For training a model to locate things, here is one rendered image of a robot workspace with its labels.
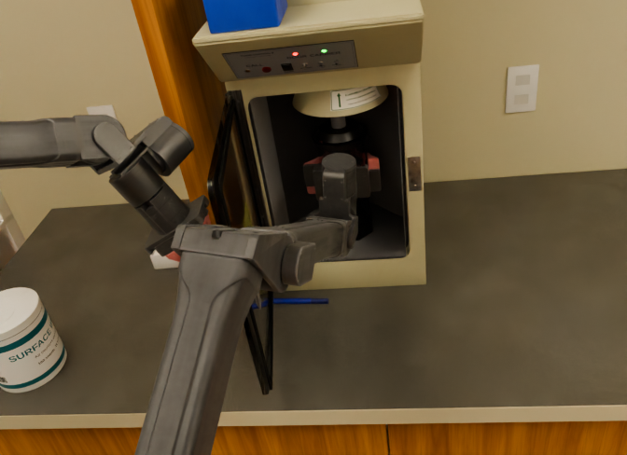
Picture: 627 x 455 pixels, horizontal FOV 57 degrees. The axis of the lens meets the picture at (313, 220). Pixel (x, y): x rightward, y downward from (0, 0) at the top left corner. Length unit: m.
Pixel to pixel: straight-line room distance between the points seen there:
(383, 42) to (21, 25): 0.99
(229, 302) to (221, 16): 0.48
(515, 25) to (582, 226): 0.47
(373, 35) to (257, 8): 0.16
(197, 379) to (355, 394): 0.57
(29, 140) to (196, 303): 0.38
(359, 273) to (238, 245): 0.71
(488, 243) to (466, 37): 0.47
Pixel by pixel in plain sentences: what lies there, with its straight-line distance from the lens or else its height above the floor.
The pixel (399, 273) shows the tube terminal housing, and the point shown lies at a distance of 1.18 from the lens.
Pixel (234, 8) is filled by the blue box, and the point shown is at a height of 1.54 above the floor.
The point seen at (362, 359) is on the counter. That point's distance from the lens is 1.07.
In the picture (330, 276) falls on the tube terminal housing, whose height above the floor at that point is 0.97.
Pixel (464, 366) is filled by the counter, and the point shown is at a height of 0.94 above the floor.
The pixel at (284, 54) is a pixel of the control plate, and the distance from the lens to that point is 0.88.
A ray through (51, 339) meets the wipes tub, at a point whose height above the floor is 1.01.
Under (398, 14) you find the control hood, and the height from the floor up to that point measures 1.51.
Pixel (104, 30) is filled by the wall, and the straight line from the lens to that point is 1.52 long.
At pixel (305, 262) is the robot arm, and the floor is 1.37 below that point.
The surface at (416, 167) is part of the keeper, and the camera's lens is 1.04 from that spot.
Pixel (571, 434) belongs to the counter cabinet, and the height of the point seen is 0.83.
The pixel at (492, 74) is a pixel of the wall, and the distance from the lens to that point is 1.46.
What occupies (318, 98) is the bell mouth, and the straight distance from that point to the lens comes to 1.02.
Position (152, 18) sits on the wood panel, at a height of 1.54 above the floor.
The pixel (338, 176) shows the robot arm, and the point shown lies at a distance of 0.93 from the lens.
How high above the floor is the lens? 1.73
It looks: 34 degrees down
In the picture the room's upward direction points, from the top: 9 degrees counter-clockwise
